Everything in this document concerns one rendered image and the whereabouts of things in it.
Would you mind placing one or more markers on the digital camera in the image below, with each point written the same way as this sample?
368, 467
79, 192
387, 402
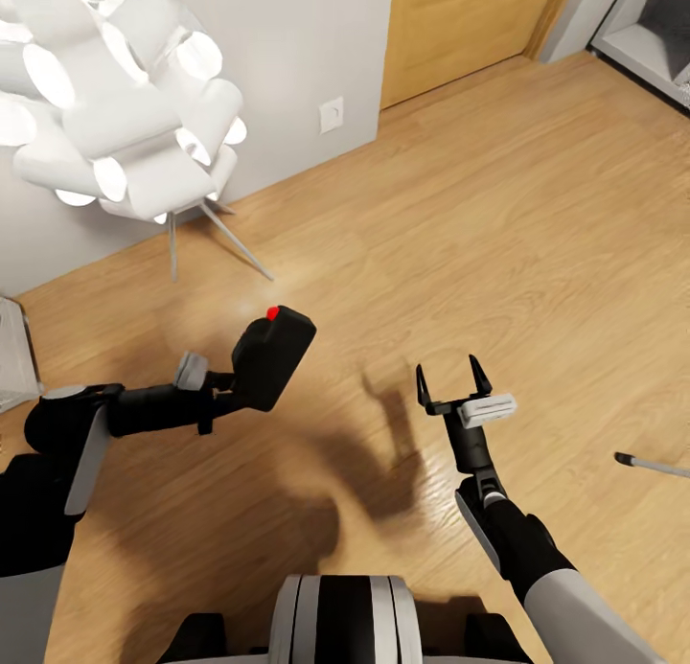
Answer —
273, 345

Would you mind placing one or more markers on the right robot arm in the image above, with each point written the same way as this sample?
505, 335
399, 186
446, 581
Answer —
575, 623

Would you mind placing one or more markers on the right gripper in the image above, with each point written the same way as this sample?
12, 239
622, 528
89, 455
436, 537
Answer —
459, 436

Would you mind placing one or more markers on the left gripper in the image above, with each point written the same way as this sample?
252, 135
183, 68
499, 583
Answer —
167, 406

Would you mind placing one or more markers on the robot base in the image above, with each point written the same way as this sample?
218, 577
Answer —
488, 640

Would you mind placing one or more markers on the wall socket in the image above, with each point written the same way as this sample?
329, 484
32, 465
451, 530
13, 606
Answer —
331, 115

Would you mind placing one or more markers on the robot trunk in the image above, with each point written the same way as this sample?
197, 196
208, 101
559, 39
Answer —
345, 619

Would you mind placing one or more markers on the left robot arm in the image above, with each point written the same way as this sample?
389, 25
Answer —
43, 495

